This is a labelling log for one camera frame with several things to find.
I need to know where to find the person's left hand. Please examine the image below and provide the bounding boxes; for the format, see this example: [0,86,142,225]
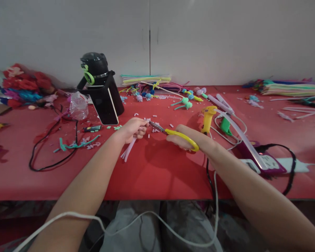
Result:
[115,117,149,145]

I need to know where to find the person's right hand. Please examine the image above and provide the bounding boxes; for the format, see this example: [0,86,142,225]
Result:
[166,124,214,154]

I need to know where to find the bundle of pink pipe cleaners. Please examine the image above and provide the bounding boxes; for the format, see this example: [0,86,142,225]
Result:
[120,137,138,163]

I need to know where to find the yellow-handled scissors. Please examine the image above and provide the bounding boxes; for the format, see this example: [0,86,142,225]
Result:
[148,120,200,153]

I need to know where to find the scattered pipe cleaner cuttings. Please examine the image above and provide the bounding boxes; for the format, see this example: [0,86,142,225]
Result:
[84,111,175,152]

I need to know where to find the group of pipe cleaner flowers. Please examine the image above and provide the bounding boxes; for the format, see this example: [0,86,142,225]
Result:
[118,84,209,103]

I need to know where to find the black stand with phone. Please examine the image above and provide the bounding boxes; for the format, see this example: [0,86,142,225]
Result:
[76,70,125,126]

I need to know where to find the wooden stick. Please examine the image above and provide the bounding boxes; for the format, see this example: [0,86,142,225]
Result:
[140,80,184,99]

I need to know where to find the small glue tube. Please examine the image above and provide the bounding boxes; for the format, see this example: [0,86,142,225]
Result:
[83,125,103,133]

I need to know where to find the teal pipe cleaner flower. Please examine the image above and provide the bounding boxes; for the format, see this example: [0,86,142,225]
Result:
[170,97,194,111]

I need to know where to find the red table cloth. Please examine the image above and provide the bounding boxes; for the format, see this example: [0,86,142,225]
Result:
[0,85,315,202]

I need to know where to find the stack of pastel pipe cleaners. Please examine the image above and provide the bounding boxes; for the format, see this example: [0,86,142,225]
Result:
[120,74,172,86]

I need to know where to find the yellow glue gun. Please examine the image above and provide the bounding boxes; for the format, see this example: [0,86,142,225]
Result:
[200,105,218,135]

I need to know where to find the teal pipe cleaner piece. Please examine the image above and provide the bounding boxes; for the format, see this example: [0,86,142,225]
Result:
[53,134,102,153]

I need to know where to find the crushed clear plastic bottle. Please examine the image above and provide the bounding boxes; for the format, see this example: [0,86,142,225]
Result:
[69,93,89,121]

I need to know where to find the green plastic clip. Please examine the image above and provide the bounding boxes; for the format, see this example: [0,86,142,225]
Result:
[220,116,235,137]

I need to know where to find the lilac hair straightener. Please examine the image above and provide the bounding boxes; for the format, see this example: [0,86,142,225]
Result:
[208,93,236,117]

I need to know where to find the person's legs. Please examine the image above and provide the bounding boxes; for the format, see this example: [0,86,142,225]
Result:
[99,201,224,252]

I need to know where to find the translucent glue stick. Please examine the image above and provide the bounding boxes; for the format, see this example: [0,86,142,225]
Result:
[215,108,267,170]

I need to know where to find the pale blue pipe cleaner flower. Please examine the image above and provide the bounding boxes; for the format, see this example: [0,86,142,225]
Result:
[245,95,265,109]

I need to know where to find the pile of red blue paper flowers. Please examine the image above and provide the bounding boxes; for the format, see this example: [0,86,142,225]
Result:
[1,63,59,109]

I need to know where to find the purple pouch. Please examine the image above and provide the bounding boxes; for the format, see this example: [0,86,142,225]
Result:
[236,140,287,176]

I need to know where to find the pile of multicoloured pipe cleaners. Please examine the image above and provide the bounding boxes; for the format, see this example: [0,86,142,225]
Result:
[242,77,315,97]

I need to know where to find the white pipe cleaners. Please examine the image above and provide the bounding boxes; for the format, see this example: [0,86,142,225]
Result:
[268,96,315,123]

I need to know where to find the white power strip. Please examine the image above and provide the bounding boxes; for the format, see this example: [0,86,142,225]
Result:
[239,156,311,174]

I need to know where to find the black water bottle green ring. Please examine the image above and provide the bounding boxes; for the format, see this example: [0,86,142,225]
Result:
[80,52,110,86]

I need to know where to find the thin white appliance cable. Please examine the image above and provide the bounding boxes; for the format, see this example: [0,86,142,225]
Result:
[209,115,249,152]

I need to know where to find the thin black cable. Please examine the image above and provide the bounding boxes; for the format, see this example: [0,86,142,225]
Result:
[28,104,79,172]

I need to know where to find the thick black cable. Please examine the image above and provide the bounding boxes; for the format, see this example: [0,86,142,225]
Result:
[254,143,297,196]

